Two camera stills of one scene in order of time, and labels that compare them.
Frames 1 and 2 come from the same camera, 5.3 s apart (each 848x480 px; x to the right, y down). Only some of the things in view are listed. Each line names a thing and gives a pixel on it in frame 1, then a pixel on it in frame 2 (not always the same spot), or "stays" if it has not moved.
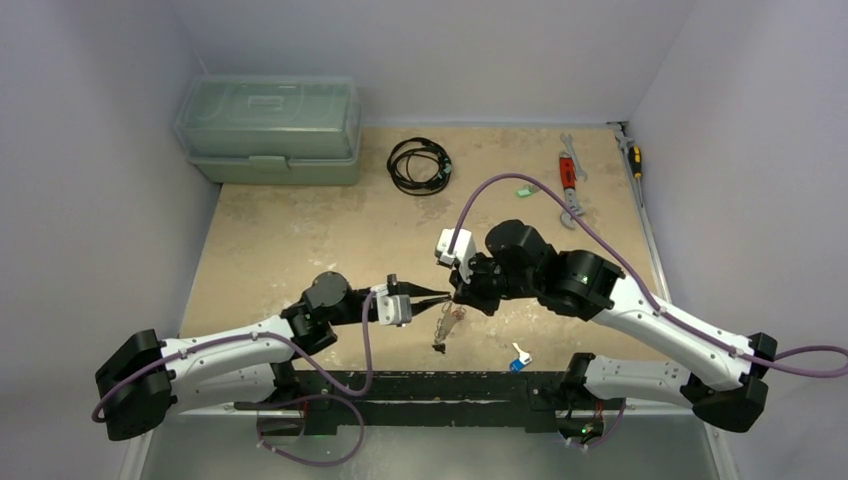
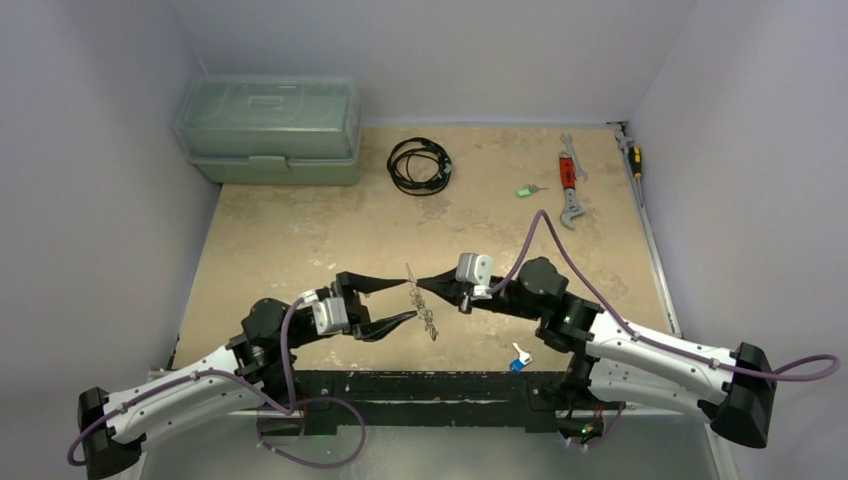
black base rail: (420, 402) stays
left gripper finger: (418, 307) -> (370, 331)
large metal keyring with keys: (450, 315) -> (420, 302)
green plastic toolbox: (272, 129) stays
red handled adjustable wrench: (568, 177) stays
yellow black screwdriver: (635, 157) stays
